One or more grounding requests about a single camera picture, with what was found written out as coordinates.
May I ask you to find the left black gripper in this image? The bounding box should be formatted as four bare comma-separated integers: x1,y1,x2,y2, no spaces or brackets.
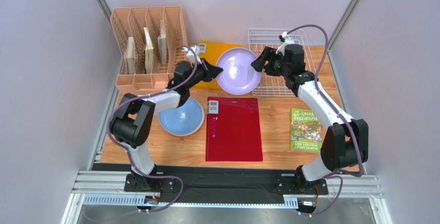
185,57,223,89

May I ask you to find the purple plate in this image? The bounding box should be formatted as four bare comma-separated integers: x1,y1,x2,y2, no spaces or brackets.
216,47,262,95

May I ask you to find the blue plate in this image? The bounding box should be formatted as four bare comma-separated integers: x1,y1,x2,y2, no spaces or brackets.
158,97,205,137

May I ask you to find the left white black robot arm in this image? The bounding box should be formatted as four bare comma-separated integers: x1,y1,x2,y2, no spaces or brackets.
106,59,223,191

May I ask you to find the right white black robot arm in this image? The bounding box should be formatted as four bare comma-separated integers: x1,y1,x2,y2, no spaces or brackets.
251,44,368,182

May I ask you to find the orange plastic folder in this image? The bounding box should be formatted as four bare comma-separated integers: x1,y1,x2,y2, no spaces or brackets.
195,40,240,90

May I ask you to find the right beige notebook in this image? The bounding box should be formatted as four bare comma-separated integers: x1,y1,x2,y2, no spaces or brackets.
157,20,167,65

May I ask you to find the beige notebook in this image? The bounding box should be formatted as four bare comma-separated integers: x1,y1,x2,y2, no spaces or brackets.
124,37,136,74
144,27,154,73
157,20,167,65

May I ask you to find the middle beige notebook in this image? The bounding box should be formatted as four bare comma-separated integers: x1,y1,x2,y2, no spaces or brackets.
144,27,154,73

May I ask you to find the red plastic folder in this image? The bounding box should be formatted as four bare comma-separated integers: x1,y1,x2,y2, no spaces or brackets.
206,97,263,162

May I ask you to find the pink plastic file organizer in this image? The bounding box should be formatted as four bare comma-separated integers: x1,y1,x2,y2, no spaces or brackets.
110,6,188,95

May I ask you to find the green treehouse book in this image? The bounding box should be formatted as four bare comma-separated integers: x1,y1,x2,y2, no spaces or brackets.
290,108,322,153

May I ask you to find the left beige notebook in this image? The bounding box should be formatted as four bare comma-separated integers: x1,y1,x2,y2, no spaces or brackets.
124,37,136,74

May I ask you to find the black base mat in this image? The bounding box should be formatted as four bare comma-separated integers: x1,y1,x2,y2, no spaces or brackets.
92,164,329,204

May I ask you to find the white wire dish rack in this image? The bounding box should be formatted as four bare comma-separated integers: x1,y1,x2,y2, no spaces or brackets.
242,28,318,97

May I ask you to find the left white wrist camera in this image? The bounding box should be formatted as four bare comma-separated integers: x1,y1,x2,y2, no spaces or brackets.
182,45,201,64

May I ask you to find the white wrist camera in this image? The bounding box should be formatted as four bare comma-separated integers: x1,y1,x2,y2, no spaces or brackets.
276,31,295,56
182,45,201,64

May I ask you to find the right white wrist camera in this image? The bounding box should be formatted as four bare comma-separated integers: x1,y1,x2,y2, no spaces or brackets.
276,31,295,56

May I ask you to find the aluminium rail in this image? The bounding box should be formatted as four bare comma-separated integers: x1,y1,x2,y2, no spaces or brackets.
72,171,383,209

